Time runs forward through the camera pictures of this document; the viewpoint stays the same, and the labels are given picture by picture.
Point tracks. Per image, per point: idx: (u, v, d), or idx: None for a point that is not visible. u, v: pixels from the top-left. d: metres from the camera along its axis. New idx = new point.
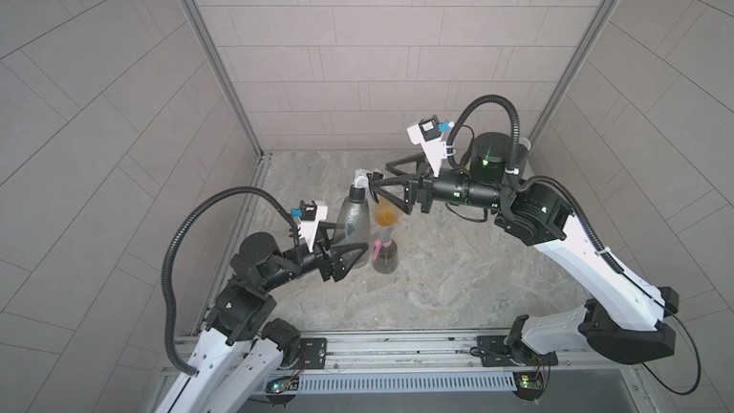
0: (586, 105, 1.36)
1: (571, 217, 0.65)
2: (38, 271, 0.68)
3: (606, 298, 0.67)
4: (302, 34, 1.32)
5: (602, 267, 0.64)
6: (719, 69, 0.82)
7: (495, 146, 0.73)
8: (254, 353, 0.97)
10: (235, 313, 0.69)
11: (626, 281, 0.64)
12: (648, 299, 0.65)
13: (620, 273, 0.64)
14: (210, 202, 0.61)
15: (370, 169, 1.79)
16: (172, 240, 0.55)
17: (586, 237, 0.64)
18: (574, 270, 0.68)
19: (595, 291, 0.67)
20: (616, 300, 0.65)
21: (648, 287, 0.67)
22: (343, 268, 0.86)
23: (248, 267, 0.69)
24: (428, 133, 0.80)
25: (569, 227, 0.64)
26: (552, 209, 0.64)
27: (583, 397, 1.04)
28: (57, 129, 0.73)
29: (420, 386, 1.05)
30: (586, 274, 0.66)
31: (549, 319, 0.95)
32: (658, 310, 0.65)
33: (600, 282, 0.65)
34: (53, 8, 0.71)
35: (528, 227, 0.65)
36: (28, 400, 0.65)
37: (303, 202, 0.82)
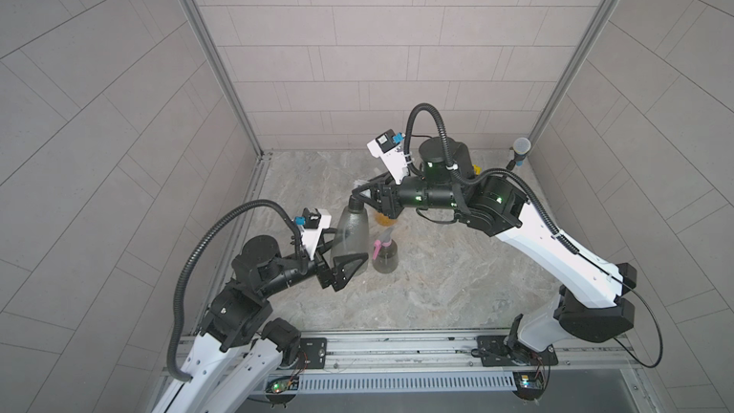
0: (586, 104, 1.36)
1: (527, 205, 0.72)
2: (38, 271, 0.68)
3: (568, 278, 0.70)
4: (302, 34, 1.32)
5: (558, 248, 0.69)
6: (720, 68, 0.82)
7: (435, 148, 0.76)
8: (253, 353, 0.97)
10: (230, 318, 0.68)
11: (582, 260, 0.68)
12: (606, 276, 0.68)
13: (575, 253, 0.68)
14: (225, 220, 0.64)
15: (369, 169, 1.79)
16: (191, 253, 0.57)
17: (542, 223, 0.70)
18: (535, 254, 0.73)
19: (557, 272, 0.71)
20: (575, 279, 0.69)
21: (607, 264, 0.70)
22: (343, 276, 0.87)
23: (249, 268, 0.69)
24: (383, 144, 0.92)
25: (523, 214, 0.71)
26: (508, 200, 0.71)
27: (583, 397, 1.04)
28: (58, 129, 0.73)
29: (420, 386, 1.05)
30: (546, 256, 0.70)
31: (535, 314, 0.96)
32: (615, 285, 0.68)
33: (559, 263, 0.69)
34: (53, 7, 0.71)
35: (486, 218, 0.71)
36: (28, 400, 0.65)
37: (307, 210, 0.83)
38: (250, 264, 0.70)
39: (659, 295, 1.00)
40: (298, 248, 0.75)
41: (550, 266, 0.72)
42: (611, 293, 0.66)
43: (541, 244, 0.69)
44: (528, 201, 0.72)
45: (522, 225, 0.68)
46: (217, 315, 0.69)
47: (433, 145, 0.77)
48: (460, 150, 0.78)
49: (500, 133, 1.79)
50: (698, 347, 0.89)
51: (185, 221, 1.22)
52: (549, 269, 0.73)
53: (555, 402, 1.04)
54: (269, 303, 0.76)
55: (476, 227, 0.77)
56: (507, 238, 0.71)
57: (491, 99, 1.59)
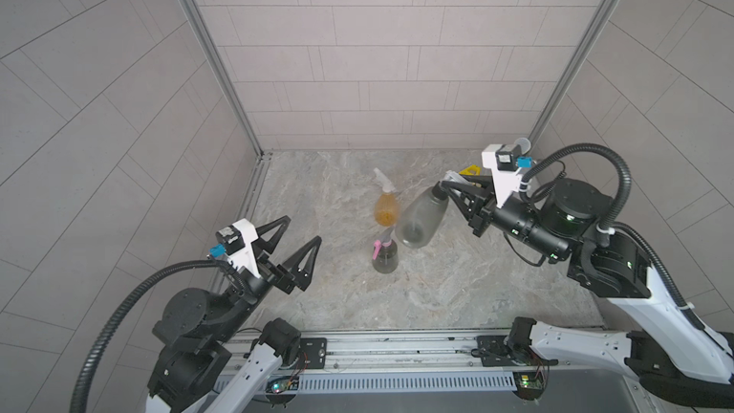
0: (586, 105, 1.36)
1: (650, 269, 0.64)
2: (38, 271, 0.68)
3: (675, 348, 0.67)
4: (302, 34, 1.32)
5: (681, 322, 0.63)
6: (720, 69, 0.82)
7: (578, 198, 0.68)
8: (250, 360, 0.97)
10: (175, 379, 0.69)
11: (703, 337, 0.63)
12: (724, 354, 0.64)
13: (698, 328, 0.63)
14: (124, 309, 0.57)
15: (369, 169, 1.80)
16: (86, 362, 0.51)
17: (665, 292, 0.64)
18: (643, 319, 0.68)
19: (665, 340, 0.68)
20: (687, 351, 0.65)
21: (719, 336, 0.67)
22: (305, 274, 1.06)
23: (174, 336, 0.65)
24: (503, 163, 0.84)
25: (651, 284, 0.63)
26: (636, 264, 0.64)
27: (583, 397, 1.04)
28: (58, 129, 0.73)
29: (420, 386, 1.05)
30: (658, 325, 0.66)
31: (575, 337, 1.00)
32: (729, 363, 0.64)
33: (675, 334, 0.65)
34: (53, 8, 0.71)
35: (613, 285, 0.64)
36: (28, 400, 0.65)
37: (221, 234, 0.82)
38: (175, 330, 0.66)
39: None
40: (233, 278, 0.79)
41: (657, 333, 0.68)
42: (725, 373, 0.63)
43: (663, 315, 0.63)
44: (652, 266, 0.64)
45: (651, 297, 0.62)
46: (161, 379, 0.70)
47: (569, 190, 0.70)
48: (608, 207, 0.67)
49: (500, 133, 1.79)
50: None
51: (185, 221, 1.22)
52: (656, 334, 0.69)
53: (555, 402, 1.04)
54: (222, 352, 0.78)
55: (591, 287, 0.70)
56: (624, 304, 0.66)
57: (491, 99, 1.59)
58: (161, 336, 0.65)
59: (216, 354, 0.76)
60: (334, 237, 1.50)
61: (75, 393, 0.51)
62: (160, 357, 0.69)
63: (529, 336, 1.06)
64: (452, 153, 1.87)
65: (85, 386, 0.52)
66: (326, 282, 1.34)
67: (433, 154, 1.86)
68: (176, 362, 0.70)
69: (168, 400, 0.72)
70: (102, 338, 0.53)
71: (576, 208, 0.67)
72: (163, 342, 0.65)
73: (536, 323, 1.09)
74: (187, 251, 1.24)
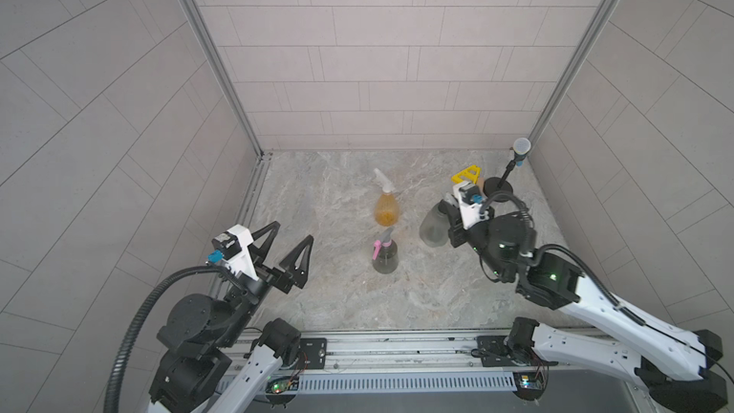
0: (586, 105, 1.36)
1: (581, 277, 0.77)
2: (38, 271, 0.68)
3: (643, 348, 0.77)
4: (302, 34, 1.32)
5: (626, 321, 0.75)
6: (720, 69, 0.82)
7: (508, 228, 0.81)
8: (249, 363, 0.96)
10: (178, 383, 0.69)
11: (653, 333, 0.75)
12: (684, 347, 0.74)
13: (643, 325, 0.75)
14: (140, 316, 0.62)
15: (369, 169, 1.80)
16: (115, 367, 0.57)
17: (603, 295, 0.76)
18: (604, 327, 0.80)
19: (634, 343, 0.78)
20: (651, 350, 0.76)
21: (680, 334, 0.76)
22: (301, 272, 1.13)
23: (178, 342, 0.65)
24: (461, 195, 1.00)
25: (579, 290, 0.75)
26: (564, 277, 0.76)
27: (583, 397, 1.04)
28: (57, 129, 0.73)
29: (420, 386, 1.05)
30: (613, 329, 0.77)
31: (586, 344, 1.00)
32: (698, 358, 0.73)
33: (628, 334, 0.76)
34: (53, 8, 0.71)
35: (545, 295, 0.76)
36: (28, 400, 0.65)
37: (218, 241, 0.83)
38: (179, 336, 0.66)
39: (659, 295, 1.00)
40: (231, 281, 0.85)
41: (619, 336, 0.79)
42: (692, 365, 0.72)
43: (607, 316, 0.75)
44: (585, 275, 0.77)
45: (580, 300, 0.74)
46: (163, 384, 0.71)
47: (502, 223, 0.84)
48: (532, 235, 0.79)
49: (500, 132, 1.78)
50: None
51: (185, 221, 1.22)
52: (620, 338, 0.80)
53: (555, 402, 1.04)
54: (223, 358, 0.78)
55: (533, 300, 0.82)
56: (573, 312, 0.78)
57: (491, 99, 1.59)
58: (165, 341, 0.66)
59: (217, 360, 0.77)
60: (334, 237, 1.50)
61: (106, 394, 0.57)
62: (161, 363, 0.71)
63: (532, 336, 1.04)
64: (452, 153, 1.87)
65: (115, 387, 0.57)
66: (326, 282, 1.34)
67: (433, 154, 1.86)
68: (177, 369, 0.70)
69: (169, 404, 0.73)
70: (128, 339, 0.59)
71: (506, 236, 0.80)
72: (167, 348, 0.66)
73: (539, 324, 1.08)
74: (187, 251, 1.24)
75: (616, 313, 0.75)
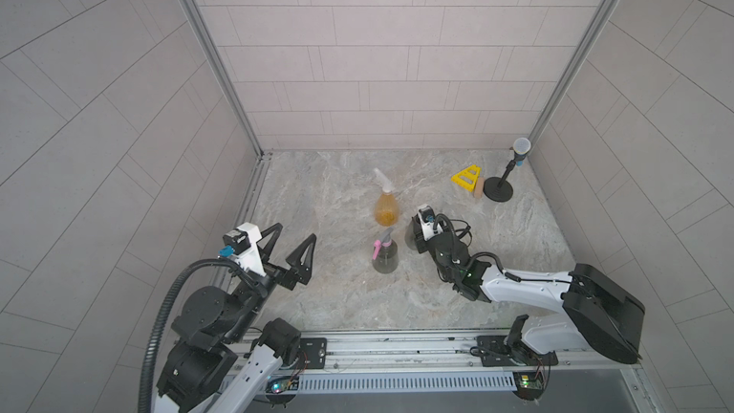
0: (586, 104, 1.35)
1: (490, 268, 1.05)
2: (38, 271, 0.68)
3: (541, 301, 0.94)
4: (302, 34, 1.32)
5: (507, 283, 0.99)
6: (719, 69, 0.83)
7: (445, 242, 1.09)
8: (250, 363, 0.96)
10: (187, 376, 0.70)
11: (527, 285, 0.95)
12: (551, 283, 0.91)
13: (520, 281, 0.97)
14: (169, 300, 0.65)
15: (369, 169, 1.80)
16: (147, 349, 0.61)
17: (493, 271, 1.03)
18: (510, 296, 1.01)
19: (536, 300, 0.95)
20: (542, 298, 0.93)
21: (553, 274, 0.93)
22: (306, 270, 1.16)
23: (194, 331, 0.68)
24: (420, 213, 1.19)
25: (486, 275, 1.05)
26: (480, 271, 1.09)
27: (584, 397, 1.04)
28: (57, 129, 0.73)
29: (420, 386, 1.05)
30: (516, 293, 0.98)
31: (549, 319, 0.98)
32: (565, 288, 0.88)
33: (517, 293, 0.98)
34: (53, 8, 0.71)
35: (471, 293, 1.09)
36: (29, 401, 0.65)
37: (229, 238, 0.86)
38: (194, 324, 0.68)
39: (659, 295, 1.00)
40: (242, 278, 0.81)
41: (531, 300, 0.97)
42: (558, 294, 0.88)
43: (501, 285, 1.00)
44: (492, 265, 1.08)
45: (485, 282, 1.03)
46: (171, 378, 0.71)
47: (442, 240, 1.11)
48: (463, 248, 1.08)
49: (500, 132, 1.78)
50: (700, 347, 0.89)
51: (185, 221, 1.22)
52: (534, 302, 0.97)
53: (554, 402, 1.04)
54: (229, 353, 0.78)
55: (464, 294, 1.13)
56: (492, 294, 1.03)
57: (491, 99, 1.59)
58: (181, 332, 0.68)
59: (225, 354, 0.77)
60: (334, 237, 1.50)
61: (140, 380, 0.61)
62: (169, 358, 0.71)
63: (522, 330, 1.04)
64: (452, 153, 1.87)
65: (148, 368, 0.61)
66: (326, 282, 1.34)
67: (433, 154, 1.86)
68: (184, 361, 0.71)
69: (176, 399, 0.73)
70: (158, 325, 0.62)
71: (445, 248, 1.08)
72: (183, 337, 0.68)
73: (528, 318, 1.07)
74: (187, 251, 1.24)
75: (504, 278, 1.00)
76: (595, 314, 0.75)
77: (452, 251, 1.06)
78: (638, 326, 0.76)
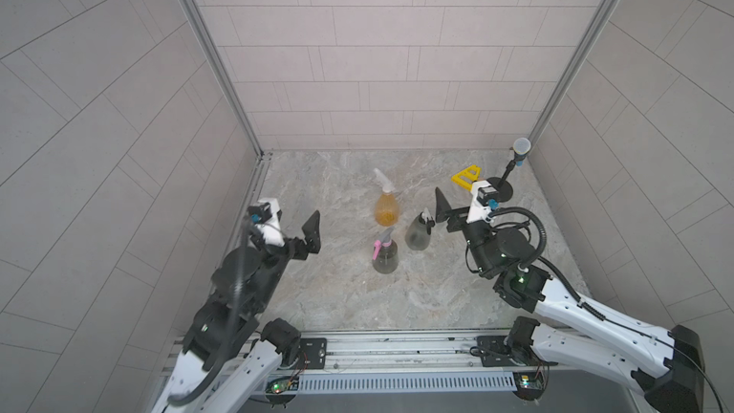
0: (586, 104, 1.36)
1: (550, 281, 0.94)
2: (38, 271, 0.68)
3: (616, 345, 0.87)
4: (302, 34, 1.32)
5: (586, 315, 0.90)
6: (720, 69, 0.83)
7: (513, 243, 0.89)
8: (253, 356, 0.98)
10: (214, 334, 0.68)
11: (610, 325, 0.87)
12: (649, 339, 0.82)
13: (603, 319, 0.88)
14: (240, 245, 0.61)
15: (369, 169, 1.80)
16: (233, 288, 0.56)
17: (568, 294, 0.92)
18: (568, 321, 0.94)
19: (610, 342, 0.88)
20: (621, 345, 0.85)
21: (649, 329, 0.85)
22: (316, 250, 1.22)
23: (229, 283, 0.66)
24: (481, 196, 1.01)
25: (546, 290, 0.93)
26: (533, 280, 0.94)
27: (583, 396, 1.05)
28: (57, 129, 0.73)
29: (420, 386, 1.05)
30: (584, 326, 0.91)
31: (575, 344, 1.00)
32: (665, 350, 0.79)
33: (592, 326, 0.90)
34: (53, 8, 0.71)
35: (518, 296, 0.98)
36: (28, 401, 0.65)
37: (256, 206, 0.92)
38: None
39: (659, 295, 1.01)
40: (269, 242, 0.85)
41: (598, 337, 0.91)
42: (657, 356, 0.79)
43: (569, 312, 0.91)
44: (552, 278, 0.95)
45: (546, 299, 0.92)
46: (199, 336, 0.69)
47: (508, 234, 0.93)
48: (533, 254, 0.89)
49: (500, 133, 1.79)
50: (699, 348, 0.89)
51: (185, 221, 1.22)
52: (599, 339, 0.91)
53: (554, 402, 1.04)
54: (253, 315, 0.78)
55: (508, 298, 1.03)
56: (546, 312, 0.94)
57: (492, 99, 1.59)
58: None
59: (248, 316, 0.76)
60: (334, 237, 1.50)
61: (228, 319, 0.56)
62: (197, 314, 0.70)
63: (531, 336, 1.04)
64: (452, 153, 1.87)
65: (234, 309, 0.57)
66: (326, 282, 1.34)
67: (433, 154, 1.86)
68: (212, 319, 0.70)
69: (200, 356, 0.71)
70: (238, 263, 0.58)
71: (512, 250, 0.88)
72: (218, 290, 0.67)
73: (540, 324, 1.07)
74: (187, 252, 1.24)
75: (577, 307, 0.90)
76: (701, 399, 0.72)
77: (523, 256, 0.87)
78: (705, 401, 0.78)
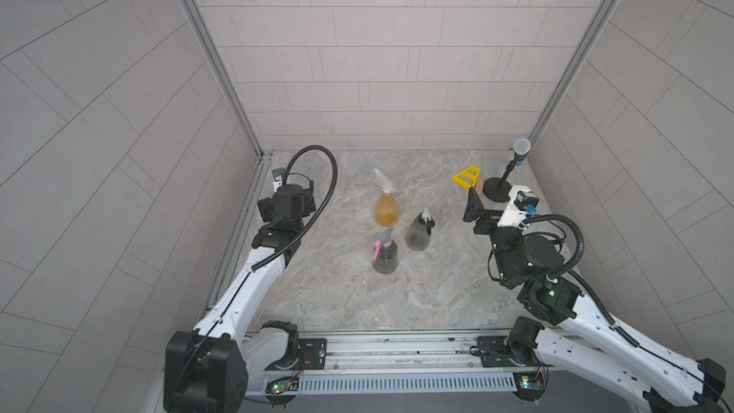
0: (586, 104, 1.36)
1: (579, 297, 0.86)
2: (38, 272, 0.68)
3: (640, 370, 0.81)
4: (302, 34, 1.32)
5: (617, 337, 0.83)
6: (720, 69, 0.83)
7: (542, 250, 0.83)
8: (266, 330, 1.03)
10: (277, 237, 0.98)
11: (642, 352, 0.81)
12: (680, 371, 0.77)
13: (636, 346, 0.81)
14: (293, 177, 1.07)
15: (369, 169, 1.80)
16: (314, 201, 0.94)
17: (599, 315, 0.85)
18: (592, 339, 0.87)
19: (636, 367, 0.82)
20: (647, 372, 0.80)
21: (681, 360, 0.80)
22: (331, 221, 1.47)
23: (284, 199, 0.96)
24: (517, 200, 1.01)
25: (577, 307, 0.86)
26: (563, 294, 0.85)
27: (583, 396, 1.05)
28: (57, 130, 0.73)
29: (420, 386, 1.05)
30: (612, 348, 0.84)
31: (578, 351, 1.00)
32: (697, 384, 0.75)
33: (619, 350, 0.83)
34: (53, 8, 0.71)
35: (544, 311, 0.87)
36: (28, 402, 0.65)
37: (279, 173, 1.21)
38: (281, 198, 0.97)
39: (659, 295, 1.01)
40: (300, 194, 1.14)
41: (621, 359, 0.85)
42: (688, 390, 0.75)
43: (599, 334, 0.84)
44: (582, 294, 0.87)
45: (576, 316, 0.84)
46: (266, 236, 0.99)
47: (537, 242, 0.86)
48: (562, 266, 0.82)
49: (500, 133, 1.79)
50: (699, 348, 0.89)
51: (185, 221, 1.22)
52: (622, 361, 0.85)
53: (554, 402, 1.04)
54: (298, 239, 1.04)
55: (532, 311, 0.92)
56: (572, 327, 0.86)
57: (492, 99, 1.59)
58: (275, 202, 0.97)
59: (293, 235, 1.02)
60: (334, 237, 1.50)
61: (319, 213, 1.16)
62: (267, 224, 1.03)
63: (535, 339, 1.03)
64: (452, 153, 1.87)
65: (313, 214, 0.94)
66: (326, 282, 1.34)
67: (433, 154, 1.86)
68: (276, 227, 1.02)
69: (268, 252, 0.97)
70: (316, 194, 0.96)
71: (539, 258, 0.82)
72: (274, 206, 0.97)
73: (543, 328, 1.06)
74: (187, 252, 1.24)
75: (609, 329, 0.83)
76: None
77: (550, 266, 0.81)
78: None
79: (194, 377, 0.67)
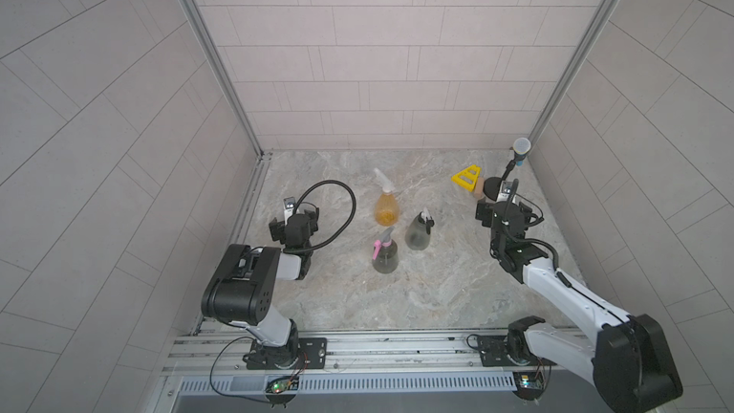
0: (586, 104, 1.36)
1: (544, 256, 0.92)
2: (38, 271, 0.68)
3: (574, 315, 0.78)
4: (302, 34, 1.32)
5: (554, 281, 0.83)
6: (720, 69, 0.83)
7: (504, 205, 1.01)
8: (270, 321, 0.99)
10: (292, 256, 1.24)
11: (572, 293, 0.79)
12: (601, 309, 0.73)
13: (568, 287, 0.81)
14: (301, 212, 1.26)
15: (369, 169, 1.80)
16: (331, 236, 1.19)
17: (547, 264, 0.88)
18: (544, 292, 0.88)
19: (572, 315, 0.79)
20: (575, 314, 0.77)
21: (615, 306, 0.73)
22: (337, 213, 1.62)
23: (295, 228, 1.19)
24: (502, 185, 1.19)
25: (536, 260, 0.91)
26: (530, 253, 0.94)
27: (585, 397, 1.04)
28: (58, 129, 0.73)
29: (420, 386, 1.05)
30: (552, 294, 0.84)
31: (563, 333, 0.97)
32: (611, 319, 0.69)
33: (557, 294, 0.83)
34: (53, 8, 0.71)
35: (509, 264, 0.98)
36: (28, 401, 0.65)
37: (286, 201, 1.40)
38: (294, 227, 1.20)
39: (658, 295, 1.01)
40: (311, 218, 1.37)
41: (563, 308, 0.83)
42: (597, 321, 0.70)
43: (543, 278, 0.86)
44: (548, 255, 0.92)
45: (529, 264, 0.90)
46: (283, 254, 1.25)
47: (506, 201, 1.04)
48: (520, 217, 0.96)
49: (500, 133, 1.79)
50: (699, 348, 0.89)
51: (185, 221, 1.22)
52: (565, 311, 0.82)
53: (555, 402, 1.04)
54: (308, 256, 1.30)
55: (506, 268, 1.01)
56: (529, 279, 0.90)
57: (492, 99, 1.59)
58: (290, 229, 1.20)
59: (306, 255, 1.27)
60: None
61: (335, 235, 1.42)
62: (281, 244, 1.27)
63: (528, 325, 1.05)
64: (452, 153, 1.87)
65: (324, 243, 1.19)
66: (326, 282, 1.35)
67: (433, 154, 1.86)
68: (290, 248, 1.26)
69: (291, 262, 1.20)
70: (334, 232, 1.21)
71: (499, 209, 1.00)
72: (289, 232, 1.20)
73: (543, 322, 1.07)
74: (187, 252, 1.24)
75: (550, 274, 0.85)
76: (630, 363, 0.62)
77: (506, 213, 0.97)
78: (658, 395, 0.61)
79: (231, 284, 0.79)
